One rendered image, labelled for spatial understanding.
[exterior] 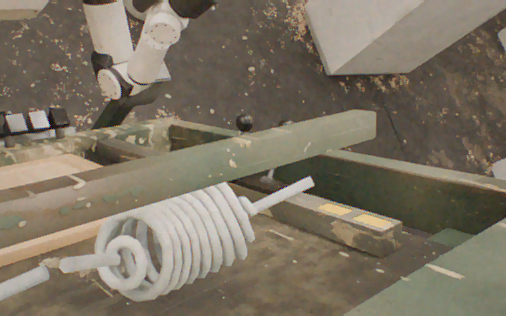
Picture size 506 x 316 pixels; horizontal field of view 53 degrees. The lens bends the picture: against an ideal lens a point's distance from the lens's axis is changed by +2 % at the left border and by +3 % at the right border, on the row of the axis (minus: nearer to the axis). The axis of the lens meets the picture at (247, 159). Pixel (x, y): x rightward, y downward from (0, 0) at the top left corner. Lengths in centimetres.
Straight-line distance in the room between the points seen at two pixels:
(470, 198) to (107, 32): 85
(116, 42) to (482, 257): 96
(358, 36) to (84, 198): 319
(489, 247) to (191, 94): 241
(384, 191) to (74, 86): 189
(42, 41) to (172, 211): 239
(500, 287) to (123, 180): 34
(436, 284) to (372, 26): 290
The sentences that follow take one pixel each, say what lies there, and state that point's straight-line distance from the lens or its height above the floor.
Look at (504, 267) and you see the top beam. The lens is 52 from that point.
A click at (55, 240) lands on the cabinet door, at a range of 86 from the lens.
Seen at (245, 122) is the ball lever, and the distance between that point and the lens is 98.
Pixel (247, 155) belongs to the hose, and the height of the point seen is 196.
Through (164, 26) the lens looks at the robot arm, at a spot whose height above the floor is 142.
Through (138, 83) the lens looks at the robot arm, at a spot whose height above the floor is 118.
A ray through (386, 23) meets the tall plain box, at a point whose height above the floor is 59.
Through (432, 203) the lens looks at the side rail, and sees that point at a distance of 96.
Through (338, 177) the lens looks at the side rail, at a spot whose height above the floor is 146.
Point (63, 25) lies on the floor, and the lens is 279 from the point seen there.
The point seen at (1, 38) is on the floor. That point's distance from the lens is 266.
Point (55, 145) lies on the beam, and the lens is 143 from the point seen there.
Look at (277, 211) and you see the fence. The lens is 86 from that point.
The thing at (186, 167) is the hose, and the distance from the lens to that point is 26.
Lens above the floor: 218
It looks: 50 degrees down
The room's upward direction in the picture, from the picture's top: 54 degrees clockwise
